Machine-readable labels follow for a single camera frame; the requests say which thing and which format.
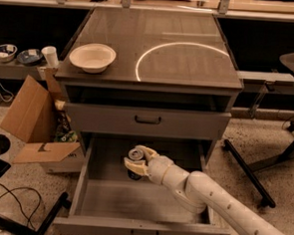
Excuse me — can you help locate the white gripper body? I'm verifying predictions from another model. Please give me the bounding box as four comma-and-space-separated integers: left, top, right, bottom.
147, 155, 174, 185

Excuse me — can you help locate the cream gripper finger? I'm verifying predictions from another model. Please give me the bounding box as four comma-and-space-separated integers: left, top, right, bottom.
124, 157, 148, 176
137, 145, 158, 161

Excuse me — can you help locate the blue pepsi can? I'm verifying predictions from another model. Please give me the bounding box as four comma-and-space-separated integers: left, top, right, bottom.
128, 148, 142, 181

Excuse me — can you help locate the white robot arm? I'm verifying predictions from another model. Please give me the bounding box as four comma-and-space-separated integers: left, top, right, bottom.
125, 145, 284, 235

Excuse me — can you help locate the open middle drawer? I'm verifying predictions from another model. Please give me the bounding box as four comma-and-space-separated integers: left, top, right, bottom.
55, 134, 230, 235

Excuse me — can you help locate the grey drawer cabinet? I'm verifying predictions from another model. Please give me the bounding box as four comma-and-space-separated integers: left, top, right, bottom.
45, 2, 249, 235

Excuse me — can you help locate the closed top drawer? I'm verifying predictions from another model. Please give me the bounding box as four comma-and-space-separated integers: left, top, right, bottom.
65, 103, 231, 140

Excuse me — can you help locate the black table leg stand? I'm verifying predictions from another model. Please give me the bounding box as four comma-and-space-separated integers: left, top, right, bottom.
224, 121, 294, 208

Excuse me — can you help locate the white paper bowl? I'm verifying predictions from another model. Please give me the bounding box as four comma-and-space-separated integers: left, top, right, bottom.
69, 43, 116, 74

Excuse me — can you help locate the open cardboard box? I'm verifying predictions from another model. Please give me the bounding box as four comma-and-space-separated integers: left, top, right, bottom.
0, 76, 85, 173

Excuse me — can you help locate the black chair base leg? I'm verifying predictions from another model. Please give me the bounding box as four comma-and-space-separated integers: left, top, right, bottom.
0, 192, 71, 235

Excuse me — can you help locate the white paper cup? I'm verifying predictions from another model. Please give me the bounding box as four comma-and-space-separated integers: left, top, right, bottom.
41, 46, 60, 68

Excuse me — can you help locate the dark blue bowl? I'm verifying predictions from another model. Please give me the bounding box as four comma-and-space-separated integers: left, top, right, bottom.
17, 49, 43, 67

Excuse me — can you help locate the grey low shelf bench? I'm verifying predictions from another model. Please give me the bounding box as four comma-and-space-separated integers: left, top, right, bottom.
0, 60, 58, 81

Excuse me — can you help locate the blue patterned bowl left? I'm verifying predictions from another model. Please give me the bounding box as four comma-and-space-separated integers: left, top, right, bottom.
0, 44, 18, 63

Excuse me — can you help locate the black floor cable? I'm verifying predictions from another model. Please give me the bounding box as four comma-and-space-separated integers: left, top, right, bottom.
0, 181, 45, 235

